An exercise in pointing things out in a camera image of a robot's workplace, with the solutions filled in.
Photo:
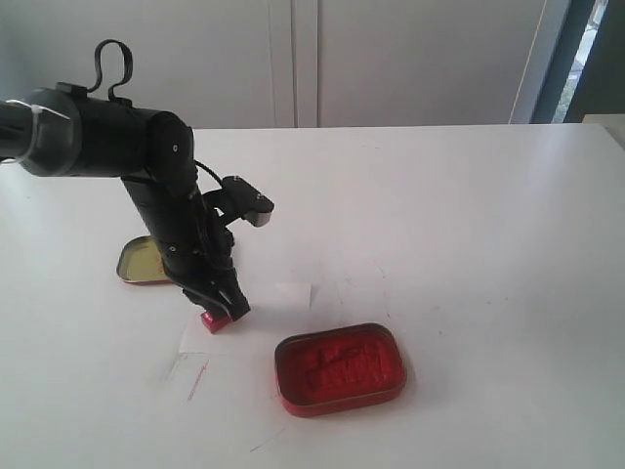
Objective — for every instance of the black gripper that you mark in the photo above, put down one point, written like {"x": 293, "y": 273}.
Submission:
{"x": 192, "y": 242}

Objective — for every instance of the red rubber stamp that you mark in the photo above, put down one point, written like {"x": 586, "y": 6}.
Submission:
{"x": 214, "y": 324}

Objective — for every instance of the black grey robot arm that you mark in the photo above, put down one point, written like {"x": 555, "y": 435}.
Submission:
{"x": 63, "y": 133}

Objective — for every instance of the red ink pad tin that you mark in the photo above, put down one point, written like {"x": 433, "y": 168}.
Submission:
{"x": 338, "y": 369}

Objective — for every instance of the white paper sheet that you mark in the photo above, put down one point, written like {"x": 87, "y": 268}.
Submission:
{"x": 277, "y": 310}

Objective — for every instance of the gold tin lid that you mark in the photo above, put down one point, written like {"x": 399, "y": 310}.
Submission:
{"x": 140, "y": 263}

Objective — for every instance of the white cabinet doors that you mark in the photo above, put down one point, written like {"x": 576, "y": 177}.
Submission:
{"x": 256, "y": 64}

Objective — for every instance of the white side table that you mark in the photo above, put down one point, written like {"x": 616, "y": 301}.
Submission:
{"x": 614, "y": 124}

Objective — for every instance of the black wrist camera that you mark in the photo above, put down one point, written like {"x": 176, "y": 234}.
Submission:
{"x": 244, "y": 202}

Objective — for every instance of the dark window frame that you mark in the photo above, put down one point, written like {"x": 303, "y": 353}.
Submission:
{"x": 600, "y": 89}

